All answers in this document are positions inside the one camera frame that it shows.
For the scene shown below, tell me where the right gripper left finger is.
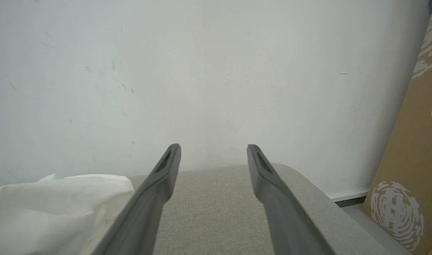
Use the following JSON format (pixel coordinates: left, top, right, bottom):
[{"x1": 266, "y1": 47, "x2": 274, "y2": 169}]
[{"x1": 92, "y1": 143, "x2": 181, "y2": 255}]

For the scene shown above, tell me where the white baseboard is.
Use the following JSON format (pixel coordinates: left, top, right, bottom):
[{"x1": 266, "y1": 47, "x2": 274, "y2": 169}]
[{"x1": 326, "y1": 189, "x2": 371, "y2": 202}]

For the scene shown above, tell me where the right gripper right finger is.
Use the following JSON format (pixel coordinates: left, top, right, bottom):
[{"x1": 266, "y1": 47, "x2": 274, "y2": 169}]
[{"x1": 247, "y1": 144, "x2": 335, "y2": 255}]

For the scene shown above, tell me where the brown cardboard box white print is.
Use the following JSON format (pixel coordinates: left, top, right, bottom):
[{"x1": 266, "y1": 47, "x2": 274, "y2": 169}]
[{"x1": 361, "y1": 0, "x2": 432, "y2": 255}]

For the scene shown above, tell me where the white garment with navy sleeves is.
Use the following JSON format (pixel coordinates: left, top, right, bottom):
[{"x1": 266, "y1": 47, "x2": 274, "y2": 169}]
[{"x1": 0, "y1": 173, "x2": 136, "y2": 255}]

